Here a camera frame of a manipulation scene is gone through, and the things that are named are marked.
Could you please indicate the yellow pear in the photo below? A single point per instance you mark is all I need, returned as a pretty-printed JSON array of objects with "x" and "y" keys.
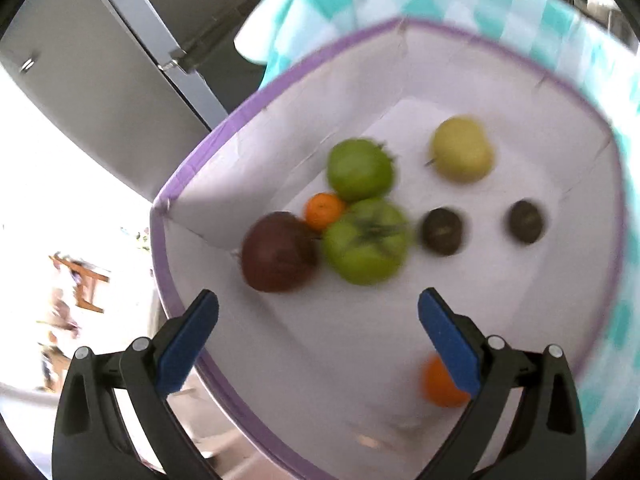
[{"x": 460, "y": 150}]

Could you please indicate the large green apple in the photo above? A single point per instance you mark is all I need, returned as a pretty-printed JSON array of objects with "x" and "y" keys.
[{"x": 359, "y": 168}]

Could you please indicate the orange tangerine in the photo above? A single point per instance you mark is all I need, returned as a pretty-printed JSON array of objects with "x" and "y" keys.
[
  {"x": 322, "y": 210},
  {"x": 438, "y": 387}
]

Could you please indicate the wooden chair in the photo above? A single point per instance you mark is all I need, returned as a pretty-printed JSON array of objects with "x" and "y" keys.
[{"x": 85, "y": 281}]

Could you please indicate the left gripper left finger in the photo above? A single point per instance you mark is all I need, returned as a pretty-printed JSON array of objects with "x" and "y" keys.
[{"x": 91, "y": 440}]

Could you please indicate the grey refrigerator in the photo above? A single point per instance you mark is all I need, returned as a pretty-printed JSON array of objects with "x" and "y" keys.
[{"x": 135, "y": 84}]

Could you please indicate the dark fruit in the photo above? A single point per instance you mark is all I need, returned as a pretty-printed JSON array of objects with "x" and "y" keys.
[
  {"x": 525, "y": 222},
  {"x": 442, "y": 231}
]

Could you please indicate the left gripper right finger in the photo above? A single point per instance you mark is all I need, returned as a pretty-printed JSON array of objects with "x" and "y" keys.
[{"x": 546, "y": 439}]

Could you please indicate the dark red pomegranate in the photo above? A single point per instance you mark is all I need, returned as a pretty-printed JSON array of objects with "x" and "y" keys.
[{"x": 279, "y": 253}]

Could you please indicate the teal white checkered tablecloth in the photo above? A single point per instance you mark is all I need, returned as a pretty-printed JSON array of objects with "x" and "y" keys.
[{"x": 278, "y": 33}]

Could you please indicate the purple fabric storage box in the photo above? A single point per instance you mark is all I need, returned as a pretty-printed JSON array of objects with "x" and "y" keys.
[{"x": 325, "y": 380}]

